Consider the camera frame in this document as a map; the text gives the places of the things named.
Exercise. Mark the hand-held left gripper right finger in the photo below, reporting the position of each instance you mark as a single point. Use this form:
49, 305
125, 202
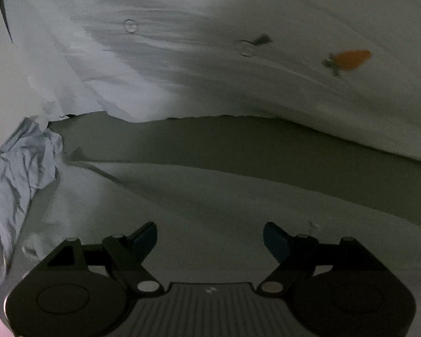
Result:
275, 242

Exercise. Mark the white carrot-print shirt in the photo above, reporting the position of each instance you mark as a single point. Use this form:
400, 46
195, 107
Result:
231, 77

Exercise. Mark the pale bed sheet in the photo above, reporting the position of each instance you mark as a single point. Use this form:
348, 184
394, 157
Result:
210, 189

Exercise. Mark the crumpled light grey cloth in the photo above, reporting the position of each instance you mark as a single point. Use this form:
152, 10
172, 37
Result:
24, 161

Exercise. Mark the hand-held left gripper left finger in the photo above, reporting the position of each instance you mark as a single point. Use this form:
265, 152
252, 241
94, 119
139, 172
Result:
146, 240

